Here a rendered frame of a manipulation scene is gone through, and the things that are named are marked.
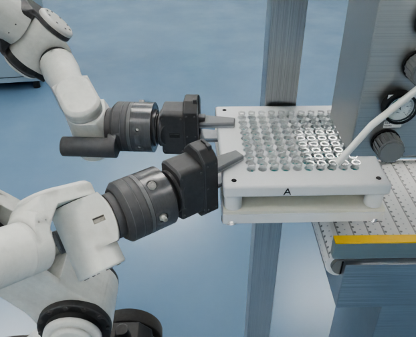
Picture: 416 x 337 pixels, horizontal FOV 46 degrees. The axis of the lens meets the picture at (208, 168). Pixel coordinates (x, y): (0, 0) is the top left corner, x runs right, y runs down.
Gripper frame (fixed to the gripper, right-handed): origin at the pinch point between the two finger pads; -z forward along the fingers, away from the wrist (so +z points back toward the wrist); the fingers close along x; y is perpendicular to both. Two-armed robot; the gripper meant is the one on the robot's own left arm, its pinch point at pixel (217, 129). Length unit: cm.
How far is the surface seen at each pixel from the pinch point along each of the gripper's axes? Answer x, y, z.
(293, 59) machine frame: -9.3, -9.1, -12.8
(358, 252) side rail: 9.5, 18.7, -22.5
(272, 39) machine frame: -13.0, -8.6, -8.9
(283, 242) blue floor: 95, -72, -20
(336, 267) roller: 13.8, 17.9, -20.0
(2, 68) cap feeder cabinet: 76, -191, 148
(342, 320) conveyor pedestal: 50, -1, -28
